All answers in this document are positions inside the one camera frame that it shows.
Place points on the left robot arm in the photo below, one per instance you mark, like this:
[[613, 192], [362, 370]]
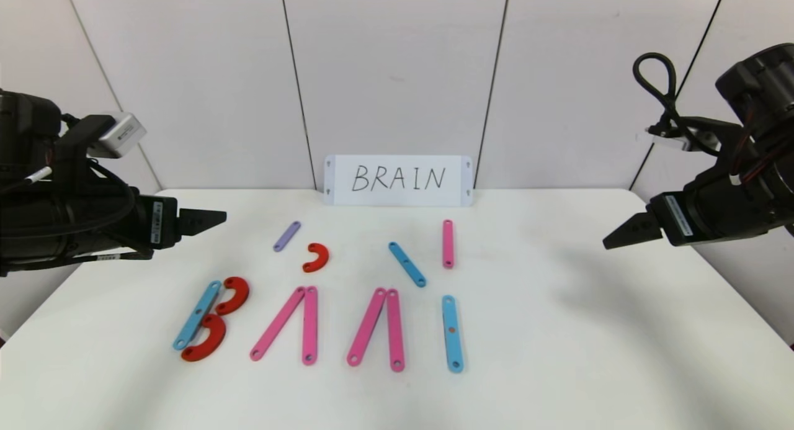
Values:
[[56, 219]]

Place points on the large red plastic arc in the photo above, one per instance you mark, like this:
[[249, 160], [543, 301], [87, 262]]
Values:
[[216, 339], [241, 295]]

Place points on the short purple plastic bar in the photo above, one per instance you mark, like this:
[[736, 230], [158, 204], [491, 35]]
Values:
[[286, 236]]

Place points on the short pink plastic bar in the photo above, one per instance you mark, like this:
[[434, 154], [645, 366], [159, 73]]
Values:
[[447, 244]]

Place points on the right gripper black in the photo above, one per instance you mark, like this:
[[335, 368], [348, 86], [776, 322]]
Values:
[[674, 217]]

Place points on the long blue plastic bar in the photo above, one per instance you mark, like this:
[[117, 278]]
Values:
[[197, 315]]

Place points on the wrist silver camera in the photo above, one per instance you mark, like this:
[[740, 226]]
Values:
[[672, 139], [124, 133]]

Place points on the blue bar with orange underside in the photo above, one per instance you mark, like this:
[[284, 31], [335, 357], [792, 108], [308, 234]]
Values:
[[453, 346]]

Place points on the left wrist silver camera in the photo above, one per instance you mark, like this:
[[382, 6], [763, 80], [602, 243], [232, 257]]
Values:
[[124, 133]]

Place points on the small red plastic arc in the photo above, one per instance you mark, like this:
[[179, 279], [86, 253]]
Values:
[[324, 255]]

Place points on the white BRAIN sign card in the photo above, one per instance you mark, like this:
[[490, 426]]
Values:
[[372, 197]]

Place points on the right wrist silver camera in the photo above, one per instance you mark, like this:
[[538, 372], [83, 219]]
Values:
[[672, 139]]

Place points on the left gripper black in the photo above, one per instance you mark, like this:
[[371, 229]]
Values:
[[162, 223]]

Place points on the long pink plastic bar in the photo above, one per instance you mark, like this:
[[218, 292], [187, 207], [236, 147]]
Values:
[[309, 324], [366, 326], [277, 323], [395, 329]]

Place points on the medium blue plastic bar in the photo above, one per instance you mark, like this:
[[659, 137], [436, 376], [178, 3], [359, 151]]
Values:
[[407, 264]]

